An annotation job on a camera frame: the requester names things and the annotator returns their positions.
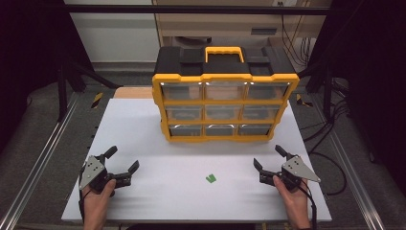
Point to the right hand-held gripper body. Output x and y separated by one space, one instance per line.
297 169

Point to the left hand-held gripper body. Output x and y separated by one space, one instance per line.
92 171

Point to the green plastic wall plug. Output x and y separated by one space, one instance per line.
213 177
208 179

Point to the clear plastic drawer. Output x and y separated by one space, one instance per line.
225 90

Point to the yellow black organizer cabinet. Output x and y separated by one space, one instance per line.
223 65

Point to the person's left hand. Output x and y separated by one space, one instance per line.
95 204

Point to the person's right hand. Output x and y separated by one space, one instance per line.
295 204

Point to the yellow black hazard tape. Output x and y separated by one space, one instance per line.
97 100
301 100

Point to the wooden board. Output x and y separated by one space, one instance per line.
134 92

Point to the grid of clear drawers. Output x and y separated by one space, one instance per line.
183 112

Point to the black metal stand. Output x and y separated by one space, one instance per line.
62 92
327 92

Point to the person's dark clothing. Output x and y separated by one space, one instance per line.
191 227

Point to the white panel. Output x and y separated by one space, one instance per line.
115 38

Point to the black curtain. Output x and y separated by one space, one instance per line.
373 80
28 57

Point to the light wooden desk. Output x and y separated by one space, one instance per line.
217 24

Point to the aluminium floor rail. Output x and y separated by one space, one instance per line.
41 159
351 172

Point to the black horizontal frame bar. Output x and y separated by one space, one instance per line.
191 9

